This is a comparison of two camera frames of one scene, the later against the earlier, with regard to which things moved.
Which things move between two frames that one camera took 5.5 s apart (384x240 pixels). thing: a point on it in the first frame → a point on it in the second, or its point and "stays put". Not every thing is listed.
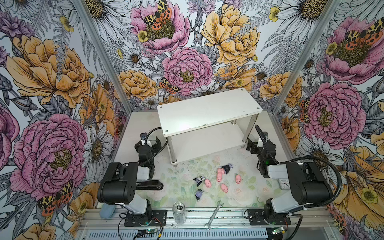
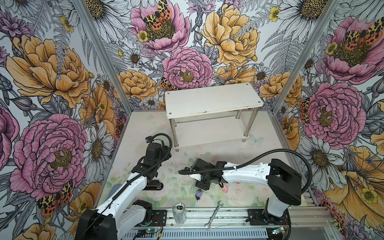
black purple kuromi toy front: [198, 194] stays put
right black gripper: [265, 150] → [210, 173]
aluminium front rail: [198, 218] stays put
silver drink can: [179, 212] stays put
